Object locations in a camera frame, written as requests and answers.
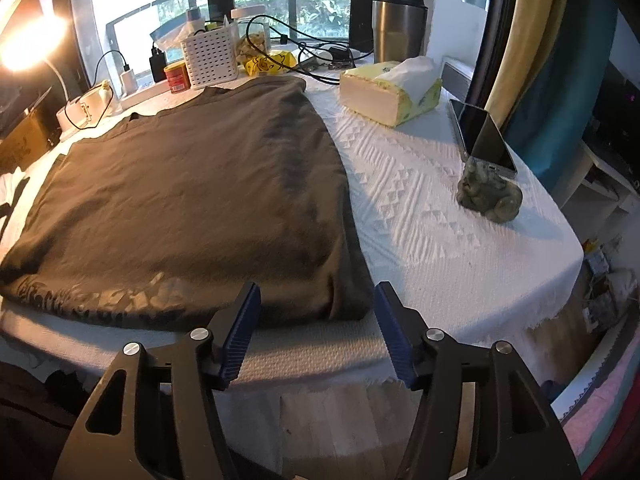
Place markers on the pastel striped mat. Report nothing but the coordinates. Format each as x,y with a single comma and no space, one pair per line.
610,395

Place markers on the yellow snack packet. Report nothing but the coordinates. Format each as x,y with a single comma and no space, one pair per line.
270,62

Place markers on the white shelf unit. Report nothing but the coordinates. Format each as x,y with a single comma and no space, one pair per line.
605,185

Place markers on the brown cardboard box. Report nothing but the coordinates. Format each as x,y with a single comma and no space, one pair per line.
25,145

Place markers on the stainless steel tumbler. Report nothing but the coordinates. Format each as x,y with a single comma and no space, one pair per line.
400,30

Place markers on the white desk lamp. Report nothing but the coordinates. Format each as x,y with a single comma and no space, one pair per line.
30,42

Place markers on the red can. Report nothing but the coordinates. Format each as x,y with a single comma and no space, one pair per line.
176,79

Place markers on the black charger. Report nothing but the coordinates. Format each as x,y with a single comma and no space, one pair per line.
158,65

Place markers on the white power strip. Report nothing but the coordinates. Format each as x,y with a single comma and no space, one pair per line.
147,94

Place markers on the yellow tissue pack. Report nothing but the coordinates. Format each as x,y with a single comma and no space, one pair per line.
375,95

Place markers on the black window frame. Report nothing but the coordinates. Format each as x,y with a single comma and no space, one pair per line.
365,0

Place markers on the grey stone figurine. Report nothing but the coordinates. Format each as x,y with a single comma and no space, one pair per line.
487,197

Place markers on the dark cloth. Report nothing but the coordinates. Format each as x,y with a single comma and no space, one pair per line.
30,425

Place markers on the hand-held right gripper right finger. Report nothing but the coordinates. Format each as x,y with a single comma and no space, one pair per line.
395,335

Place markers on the black smartphone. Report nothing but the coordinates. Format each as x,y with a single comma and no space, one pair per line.
480,135

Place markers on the yellow curtain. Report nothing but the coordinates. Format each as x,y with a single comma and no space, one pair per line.
530,35

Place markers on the white crumpled garment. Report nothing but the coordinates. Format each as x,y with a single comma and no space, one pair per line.
5,183

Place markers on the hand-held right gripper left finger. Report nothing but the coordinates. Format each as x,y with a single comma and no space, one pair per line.
240,340

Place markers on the blue face mask pack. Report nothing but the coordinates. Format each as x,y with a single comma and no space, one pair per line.
167,37

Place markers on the white charger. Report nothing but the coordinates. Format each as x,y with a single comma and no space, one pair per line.
127,80

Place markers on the clear jar with white lid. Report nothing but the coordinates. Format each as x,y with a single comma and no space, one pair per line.
252,27

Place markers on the white perforated basket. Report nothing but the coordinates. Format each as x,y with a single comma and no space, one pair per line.
210,57

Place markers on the dark olive t-shirt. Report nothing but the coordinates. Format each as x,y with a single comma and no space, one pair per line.
175,185

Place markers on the teal curtain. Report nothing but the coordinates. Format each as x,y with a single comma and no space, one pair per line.
575,85

